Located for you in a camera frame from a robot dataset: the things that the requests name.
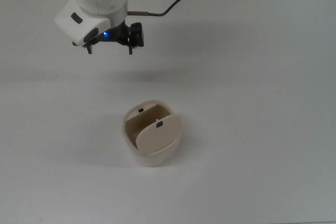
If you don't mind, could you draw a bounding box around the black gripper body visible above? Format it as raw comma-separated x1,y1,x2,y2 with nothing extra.
96,20,130,44

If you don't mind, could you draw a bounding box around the cream trash can swing lid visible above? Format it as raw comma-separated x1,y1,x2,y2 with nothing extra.
135,113,183,155

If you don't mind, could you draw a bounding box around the small white trash can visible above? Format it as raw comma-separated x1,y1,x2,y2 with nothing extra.
122,100,183,168

